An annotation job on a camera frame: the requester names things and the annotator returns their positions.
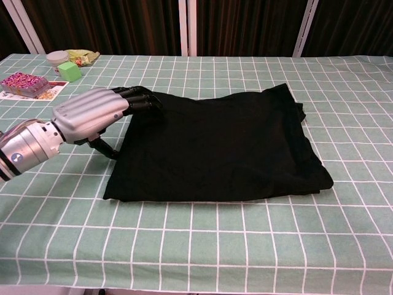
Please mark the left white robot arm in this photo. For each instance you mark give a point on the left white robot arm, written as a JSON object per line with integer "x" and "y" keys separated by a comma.
{"x": 27, "y": 147}

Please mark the white round jar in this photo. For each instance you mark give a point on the white round jar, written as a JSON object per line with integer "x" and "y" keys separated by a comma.
{"x": 55, "y": 58}

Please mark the pink patterned box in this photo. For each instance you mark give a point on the pink patterned box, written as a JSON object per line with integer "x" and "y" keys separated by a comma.
{"x": 24, "y": 83}

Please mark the light green cube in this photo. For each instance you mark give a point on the light green cube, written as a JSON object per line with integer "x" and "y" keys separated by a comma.
{"x": 70, "y": 72}

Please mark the yellow-green snack bag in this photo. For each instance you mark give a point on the yellow-green snack bag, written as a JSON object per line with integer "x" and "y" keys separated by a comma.
{"x": 86, "y": 56}

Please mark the white printed card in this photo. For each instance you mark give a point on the white printed card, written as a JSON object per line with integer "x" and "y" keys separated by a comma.
{"x": 56, "y": 89}

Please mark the dark pleated curtain panel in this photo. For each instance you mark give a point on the dark pleated curtain panel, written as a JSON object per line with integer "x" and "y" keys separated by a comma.
{"x": 245, "y": 27}
{"x": 9, "y": 37}
{"x": 107, "y": 27}
{"x": 353, "y": 27}

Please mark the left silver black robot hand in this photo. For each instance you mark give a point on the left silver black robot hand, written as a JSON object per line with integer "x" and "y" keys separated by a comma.
{"x": 89, "y": 110}

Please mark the black garment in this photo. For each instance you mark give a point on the black garment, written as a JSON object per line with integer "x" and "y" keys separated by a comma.
{"x": 215, "y": 147}

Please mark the green white checked tablecloth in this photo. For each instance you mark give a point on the green white checked tablecloth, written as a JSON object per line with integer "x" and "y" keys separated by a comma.
{"x": 215, "y": 246}

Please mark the white frame post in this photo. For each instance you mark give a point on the white frame post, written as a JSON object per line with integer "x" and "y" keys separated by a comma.
{"x": 27, "y": 30}
{"x": 188, "y": 27}
{"x": 304, "y": 30}

